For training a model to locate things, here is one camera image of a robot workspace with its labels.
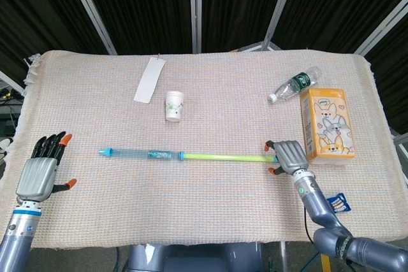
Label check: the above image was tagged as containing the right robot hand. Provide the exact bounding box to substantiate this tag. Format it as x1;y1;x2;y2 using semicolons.
263;140;310;177

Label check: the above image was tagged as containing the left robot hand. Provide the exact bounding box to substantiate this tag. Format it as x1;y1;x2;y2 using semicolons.
15;131;78;203

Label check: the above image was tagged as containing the orange corgi tissue pack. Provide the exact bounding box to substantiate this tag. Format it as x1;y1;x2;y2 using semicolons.
299;87;356;166

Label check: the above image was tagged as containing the blue snack packet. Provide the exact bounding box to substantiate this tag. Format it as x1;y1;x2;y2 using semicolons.
326;192;353;214

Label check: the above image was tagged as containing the clear plastic water bottle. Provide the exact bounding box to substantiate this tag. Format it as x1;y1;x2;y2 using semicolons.
267;66;321;104

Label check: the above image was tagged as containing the beige woven table cloth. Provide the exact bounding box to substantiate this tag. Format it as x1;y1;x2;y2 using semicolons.
0;49;408;249

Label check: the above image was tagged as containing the yellow table leg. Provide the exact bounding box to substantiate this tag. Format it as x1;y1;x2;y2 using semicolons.
319;252;331;272

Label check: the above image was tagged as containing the white paper cup green print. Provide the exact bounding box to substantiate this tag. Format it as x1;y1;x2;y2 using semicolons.
164;90;186;123

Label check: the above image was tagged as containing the grey robot torso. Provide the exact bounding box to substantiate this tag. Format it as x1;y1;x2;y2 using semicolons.
126;242;266;272

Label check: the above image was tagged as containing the white paper strip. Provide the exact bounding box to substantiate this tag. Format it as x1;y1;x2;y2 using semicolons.
133;56;167;104

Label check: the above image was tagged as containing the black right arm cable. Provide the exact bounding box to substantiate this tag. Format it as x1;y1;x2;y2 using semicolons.
302;206;315;243

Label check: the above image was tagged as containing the grey partition frame post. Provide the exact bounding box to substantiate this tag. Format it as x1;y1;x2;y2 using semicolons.
189;0;203;54
353;0;408;56
238;0;301;52
62;0;118;55

